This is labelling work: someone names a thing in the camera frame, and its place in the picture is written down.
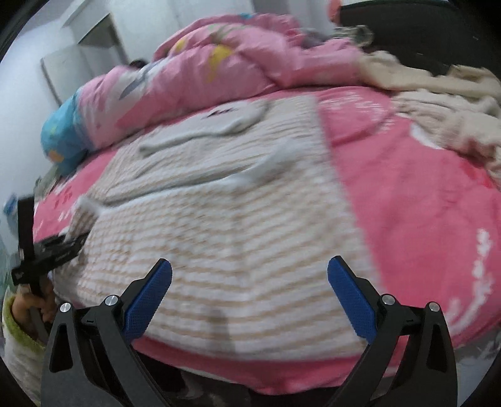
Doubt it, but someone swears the plaid cloth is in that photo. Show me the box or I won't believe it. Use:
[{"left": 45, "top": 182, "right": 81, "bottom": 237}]
[{"left": 334, "top": 25, "right": 374, "bottom": 44}]

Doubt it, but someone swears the light blue object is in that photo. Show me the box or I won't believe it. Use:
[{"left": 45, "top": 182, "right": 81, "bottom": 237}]
[{"left": 4, "top": 193, "right": 20, "bottom": 224}]

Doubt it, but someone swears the beige houndstooth coat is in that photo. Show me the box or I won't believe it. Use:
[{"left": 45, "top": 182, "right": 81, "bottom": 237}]
[{"left": 53, "top": 96, "right": 386, "bottom": 363}]

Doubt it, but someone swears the pink floral blanket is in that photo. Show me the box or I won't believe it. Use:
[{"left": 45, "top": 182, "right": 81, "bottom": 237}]
[{"left": 33, "top": 84, "right": 501, "bottom": 396}]

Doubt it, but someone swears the person's left hand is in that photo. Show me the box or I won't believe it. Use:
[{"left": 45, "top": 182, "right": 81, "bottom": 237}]
[{"left": 12, "top": 282, "right": 55, "bottom": 325}]

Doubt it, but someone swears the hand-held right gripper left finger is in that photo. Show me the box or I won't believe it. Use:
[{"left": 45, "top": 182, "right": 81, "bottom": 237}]
[{"left": 41, "top": 258, "right": 173, "bottom": 407}]

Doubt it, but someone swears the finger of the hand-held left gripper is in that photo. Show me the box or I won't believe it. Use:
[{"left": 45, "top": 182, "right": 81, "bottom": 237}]
[{"left": 37, "top": 231, "right": 91, "bottom": 254}]

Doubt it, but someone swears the pink and blue quilt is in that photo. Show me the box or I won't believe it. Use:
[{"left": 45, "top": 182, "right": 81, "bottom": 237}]
[{"left": 41, "top": 13, "right": 361, "bottom": 177}]

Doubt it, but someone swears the person's left forearm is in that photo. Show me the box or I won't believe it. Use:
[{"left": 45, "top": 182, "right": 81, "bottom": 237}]
[{"left": 0, "top": 297, "right": 48, "bottom": 396}]

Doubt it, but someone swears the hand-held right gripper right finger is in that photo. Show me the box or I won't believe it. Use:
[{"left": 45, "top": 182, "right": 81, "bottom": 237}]
[{"left": 328, "top": 255, "right": 458, "bottom": 407}]

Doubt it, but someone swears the cream fluffy garment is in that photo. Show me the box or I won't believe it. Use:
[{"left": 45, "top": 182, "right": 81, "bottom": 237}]
[{"left": 391, "top": 88, "right": 501, "bottom": 177}]

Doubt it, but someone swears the grey cloth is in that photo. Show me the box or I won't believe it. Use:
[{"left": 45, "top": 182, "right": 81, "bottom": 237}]
[{"left": 303, "top": 29, "right": 325, "bottom": 48}]

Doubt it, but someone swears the black padded headboard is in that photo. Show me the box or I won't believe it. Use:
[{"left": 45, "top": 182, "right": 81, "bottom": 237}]
[{"left": 338, "top": 0, "right": 501, "bottom": 75}]

